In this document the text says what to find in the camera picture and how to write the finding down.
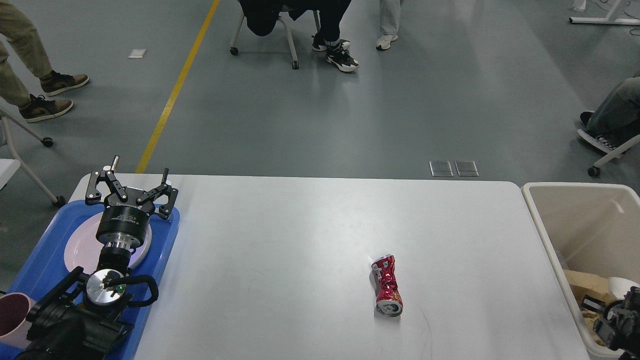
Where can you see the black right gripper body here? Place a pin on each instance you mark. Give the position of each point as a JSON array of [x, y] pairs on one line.
[[619, 325]]

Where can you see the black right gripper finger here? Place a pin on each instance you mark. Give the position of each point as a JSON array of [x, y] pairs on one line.
[[593, 304]]

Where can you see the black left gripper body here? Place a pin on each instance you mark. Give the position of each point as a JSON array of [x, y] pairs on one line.
[[124, 222]]

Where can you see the brown paper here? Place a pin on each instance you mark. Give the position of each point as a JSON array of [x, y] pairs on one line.
[[590, 317]]

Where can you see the brown paper bag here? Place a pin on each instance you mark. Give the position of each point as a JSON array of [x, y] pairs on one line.
[[587, 284]]

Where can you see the white paper cup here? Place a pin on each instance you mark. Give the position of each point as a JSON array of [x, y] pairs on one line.
[[618, 287]]

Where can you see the pink plate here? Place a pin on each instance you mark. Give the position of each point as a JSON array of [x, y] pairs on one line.
[[82, 248]]

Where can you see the crushed red soda can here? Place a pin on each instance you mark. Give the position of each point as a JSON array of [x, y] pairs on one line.
[[388, 300]]

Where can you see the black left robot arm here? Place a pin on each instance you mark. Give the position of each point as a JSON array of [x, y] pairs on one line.
[[80, 318]]

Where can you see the beige plastic bin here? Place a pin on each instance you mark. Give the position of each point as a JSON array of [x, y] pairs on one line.
[[587, 227]]

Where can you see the blue plastic tray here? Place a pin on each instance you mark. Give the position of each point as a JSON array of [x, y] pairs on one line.
[[45, 267]]

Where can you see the white chair left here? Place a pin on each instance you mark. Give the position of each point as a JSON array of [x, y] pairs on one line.
[[9, 166]]

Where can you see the white chair leg far right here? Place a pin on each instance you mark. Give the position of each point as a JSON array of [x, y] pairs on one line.
[[595, 169]]

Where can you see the pink cup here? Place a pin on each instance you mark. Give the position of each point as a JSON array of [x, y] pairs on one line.
[[14, 307]]

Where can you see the white office chair right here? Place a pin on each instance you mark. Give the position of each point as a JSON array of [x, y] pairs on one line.
[[286, 24]]

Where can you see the right floor outlet cover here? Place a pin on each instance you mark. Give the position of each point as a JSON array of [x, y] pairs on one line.
[[467, 169]]

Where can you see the floor outlet cover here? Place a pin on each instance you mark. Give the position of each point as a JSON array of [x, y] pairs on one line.
[[441, 169], [467, 169]]

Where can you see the seated person far right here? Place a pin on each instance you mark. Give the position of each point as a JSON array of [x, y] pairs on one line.
[[616, 120]]

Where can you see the left floor outlet cover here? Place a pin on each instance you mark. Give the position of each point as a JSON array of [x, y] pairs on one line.
[[441, 169]]

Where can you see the person in black sneakers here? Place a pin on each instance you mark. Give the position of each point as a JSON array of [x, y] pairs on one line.
[[262, 16]]

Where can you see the white desk base far right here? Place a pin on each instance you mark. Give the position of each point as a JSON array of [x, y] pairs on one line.
[[618, 12]]

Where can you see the person in grey trousers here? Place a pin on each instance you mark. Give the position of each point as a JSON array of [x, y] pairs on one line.
[[390, 14]]

